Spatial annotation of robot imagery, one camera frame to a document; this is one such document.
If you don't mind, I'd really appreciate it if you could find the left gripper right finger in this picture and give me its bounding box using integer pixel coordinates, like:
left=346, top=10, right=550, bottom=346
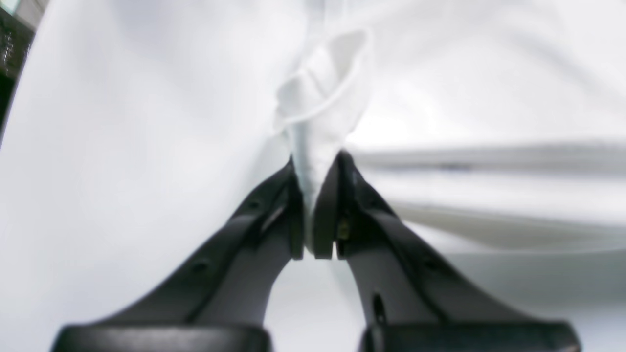
left=311, top=151, right=581, bottom=352

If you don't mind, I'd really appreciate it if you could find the white printed T-shirt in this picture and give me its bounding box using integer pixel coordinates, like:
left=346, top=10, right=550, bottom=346
left=1, top=0, right=625, bottom=352

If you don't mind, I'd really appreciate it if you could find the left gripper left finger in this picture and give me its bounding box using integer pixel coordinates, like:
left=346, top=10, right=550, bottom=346
left=52, top=161, right=303, bottom=352

